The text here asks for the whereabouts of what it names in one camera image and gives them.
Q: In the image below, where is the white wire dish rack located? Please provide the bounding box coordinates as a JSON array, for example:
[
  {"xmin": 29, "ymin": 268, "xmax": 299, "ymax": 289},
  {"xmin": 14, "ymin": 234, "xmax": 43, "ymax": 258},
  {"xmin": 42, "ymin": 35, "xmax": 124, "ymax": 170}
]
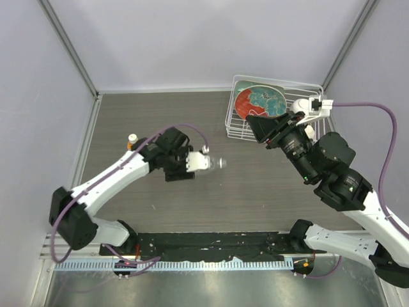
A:
[{"xmin": 225, "ymin": 75, "xmax": 324, "ymax": 141}]

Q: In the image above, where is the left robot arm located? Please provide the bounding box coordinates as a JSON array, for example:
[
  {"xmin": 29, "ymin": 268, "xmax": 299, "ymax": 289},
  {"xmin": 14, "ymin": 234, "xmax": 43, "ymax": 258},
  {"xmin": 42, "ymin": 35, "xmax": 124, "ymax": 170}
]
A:
[{"xmin": 49, "ymin": 127, "xmax": 194, "ymax": 255}]

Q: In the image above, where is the red and teal plate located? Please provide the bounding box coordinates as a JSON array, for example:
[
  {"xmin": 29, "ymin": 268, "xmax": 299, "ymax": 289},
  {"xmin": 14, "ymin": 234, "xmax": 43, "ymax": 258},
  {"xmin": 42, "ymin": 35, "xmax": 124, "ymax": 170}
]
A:
[{"xmin": 233, "ymin": 80, "xmax": 287, "ymax": 120}]

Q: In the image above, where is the clear plastic bottle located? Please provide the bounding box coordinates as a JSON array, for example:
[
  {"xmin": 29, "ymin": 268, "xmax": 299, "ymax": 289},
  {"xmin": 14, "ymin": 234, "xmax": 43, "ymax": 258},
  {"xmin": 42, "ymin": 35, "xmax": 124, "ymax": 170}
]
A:
[{"xmin": 204, "ymin": 155, "xmax": 227, "ymax": 171}]

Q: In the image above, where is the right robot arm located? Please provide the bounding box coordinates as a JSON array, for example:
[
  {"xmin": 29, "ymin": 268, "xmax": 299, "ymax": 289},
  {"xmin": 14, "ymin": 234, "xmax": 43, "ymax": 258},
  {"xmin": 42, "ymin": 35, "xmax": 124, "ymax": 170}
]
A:
[{"xmin": 246, "ymin": 112, "xmax": 408, "ymax": 288}]

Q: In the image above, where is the slotted cable duct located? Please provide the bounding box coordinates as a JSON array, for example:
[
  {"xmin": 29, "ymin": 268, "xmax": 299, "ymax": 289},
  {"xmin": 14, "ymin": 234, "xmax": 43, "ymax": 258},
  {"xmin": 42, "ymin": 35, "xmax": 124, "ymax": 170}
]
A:
[{"xmin": 54, "ymin": 257, "xmax": 293, "ymax": 272}]

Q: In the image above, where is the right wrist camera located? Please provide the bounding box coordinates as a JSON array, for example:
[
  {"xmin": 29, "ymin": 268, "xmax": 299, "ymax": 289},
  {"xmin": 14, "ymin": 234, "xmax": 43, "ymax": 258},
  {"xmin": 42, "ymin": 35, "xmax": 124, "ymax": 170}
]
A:
[{"xmin": 298, "ymin": 95, "xmax": 334, "ymax": 125}]

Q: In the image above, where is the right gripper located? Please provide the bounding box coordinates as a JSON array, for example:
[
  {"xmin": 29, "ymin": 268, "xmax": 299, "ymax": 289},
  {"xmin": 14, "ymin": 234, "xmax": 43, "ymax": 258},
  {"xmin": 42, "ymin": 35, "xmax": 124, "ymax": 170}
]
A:
[{"xmin": 246, "ymin": 111, "xmax": 318, "ymax": 183}]

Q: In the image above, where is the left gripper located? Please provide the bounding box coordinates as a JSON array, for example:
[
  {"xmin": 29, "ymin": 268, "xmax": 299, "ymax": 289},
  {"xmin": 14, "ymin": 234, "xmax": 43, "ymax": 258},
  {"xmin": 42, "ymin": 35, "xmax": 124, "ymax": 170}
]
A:
[{"xmin": 164, "ymin": 146, "xmax": 195, "ymax": 182}]

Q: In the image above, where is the upper white bowl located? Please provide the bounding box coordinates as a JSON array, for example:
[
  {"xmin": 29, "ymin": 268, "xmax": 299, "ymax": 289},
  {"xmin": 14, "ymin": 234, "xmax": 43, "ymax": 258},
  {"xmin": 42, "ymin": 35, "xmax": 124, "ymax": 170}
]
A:
[{"xmin": 289, "ymin": 98, "xmax": 311, "ymax": 116}]

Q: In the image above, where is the white bowl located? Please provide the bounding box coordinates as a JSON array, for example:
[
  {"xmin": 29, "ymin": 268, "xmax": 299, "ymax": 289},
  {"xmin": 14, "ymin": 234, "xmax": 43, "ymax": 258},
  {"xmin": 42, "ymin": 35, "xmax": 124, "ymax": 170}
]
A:
[
  {"xmin": 289, "ymin": 98, "xmax": 311, "ymax": 116},
  {"xmin": 305, "ymin": 125, "xmax": 315, "ymax": 139}
]

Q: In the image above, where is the lower white bowl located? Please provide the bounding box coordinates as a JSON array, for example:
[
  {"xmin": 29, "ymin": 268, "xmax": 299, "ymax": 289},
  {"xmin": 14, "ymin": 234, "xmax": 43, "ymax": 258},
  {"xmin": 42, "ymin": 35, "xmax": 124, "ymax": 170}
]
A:
[{"xmin": 305, "ymin": 125, "xmax": 315, "ymax": 139}]

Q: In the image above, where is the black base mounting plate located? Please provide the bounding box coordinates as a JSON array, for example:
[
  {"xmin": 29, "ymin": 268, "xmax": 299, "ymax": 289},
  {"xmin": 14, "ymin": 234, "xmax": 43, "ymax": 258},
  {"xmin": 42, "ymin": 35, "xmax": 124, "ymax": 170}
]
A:
[{"xmin": 98, "ymin": 232, "xmax": 316, "ymax": 263}]

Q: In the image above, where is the white bottle cap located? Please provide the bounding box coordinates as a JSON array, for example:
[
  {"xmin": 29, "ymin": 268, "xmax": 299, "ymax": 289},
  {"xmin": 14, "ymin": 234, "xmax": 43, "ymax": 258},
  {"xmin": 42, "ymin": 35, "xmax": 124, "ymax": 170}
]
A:
[{"xmin": 128, "ymin": 134, "xmax": 138, "ymax": 144}]

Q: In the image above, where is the aluminium frame rail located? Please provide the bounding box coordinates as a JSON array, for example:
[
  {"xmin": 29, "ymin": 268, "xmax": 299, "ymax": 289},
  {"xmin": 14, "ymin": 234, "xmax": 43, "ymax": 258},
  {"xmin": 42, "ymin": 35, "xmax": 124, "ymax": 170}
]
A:
[{"xmin": 39, "ymin": 233, "xmax": 100, "ymax": 259}]

